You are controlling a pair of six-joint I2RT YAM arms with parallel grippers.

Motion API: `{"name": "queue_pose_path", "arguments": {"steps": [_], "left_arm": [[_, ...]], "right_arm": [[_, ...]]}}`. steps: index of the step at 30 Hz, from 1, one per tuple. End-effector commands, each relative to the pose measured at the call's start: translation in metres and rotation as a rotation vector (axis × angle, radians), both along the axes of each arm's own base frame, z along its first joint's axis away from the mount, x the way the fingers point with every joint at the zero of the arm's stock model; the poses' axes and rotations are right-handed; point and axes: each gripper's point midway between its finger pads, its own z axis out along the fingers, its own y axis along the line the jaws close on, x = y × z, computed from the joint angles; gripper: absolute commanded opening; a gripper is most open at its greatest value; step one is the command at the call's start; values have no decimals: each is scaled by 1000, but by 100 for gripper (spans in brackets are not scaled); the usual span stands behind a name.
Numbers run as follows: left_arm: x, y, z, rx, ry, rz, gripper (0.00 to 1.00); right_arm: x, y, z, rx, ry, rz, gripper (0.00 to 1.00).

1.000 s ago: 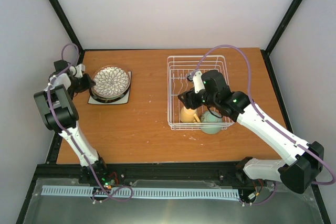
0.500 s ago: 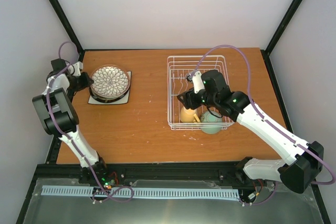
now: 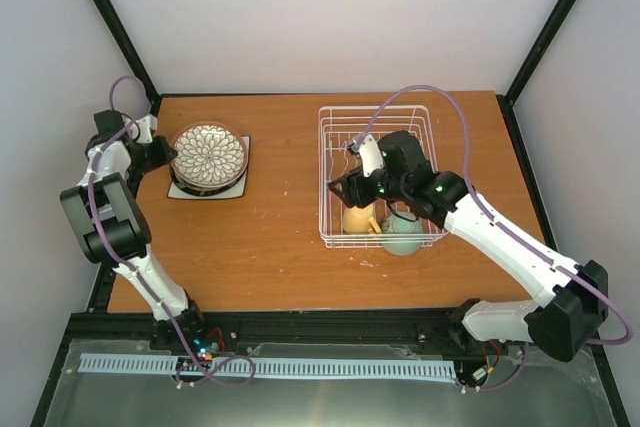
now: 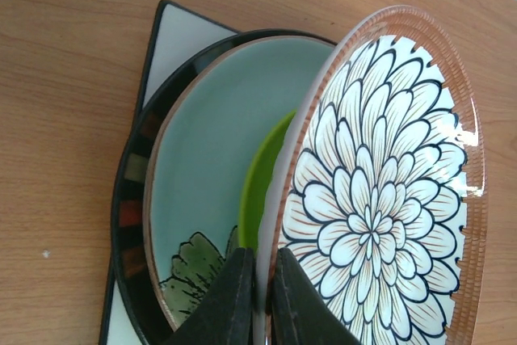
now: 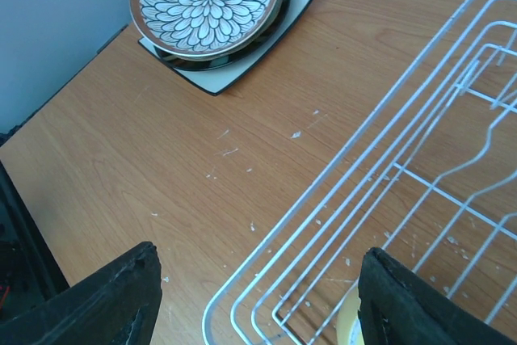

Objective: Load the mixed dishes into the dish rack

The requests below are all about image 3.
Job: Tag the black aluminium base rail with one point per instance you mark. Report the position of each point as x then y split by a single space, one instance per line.
430 331

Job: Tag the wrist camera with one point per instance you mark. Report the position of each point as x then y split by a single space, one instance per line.
366 147
145 129

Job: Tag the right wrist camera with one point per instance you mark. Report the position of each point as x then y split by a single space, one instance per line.
366 147

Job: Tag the square black-rimmed plate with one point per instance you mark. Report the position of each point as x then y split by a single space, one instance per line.
211 161

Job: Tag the yellow ceramic mug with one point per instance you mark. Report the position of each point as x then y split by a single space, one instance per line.
360 221

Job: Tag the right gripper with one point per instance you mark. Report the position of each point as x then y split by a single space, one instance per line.
352 185

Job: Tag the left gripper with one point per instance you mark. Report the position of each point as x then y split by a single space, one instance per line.
165 153

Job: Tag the light blue cable duct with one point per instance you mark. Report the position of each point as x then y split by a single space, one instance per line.
274 368

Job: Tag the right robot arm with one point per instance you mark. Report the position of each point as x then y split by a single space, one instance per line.
567 301

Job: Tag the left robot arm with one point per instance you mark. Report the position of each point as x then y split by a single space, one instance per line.
109 224

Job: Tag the floral patterned plate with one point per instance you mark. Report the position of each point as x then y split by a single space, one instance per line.
209 154

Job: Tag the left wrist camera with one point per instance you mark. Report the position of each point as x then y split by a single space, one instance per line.
145 129

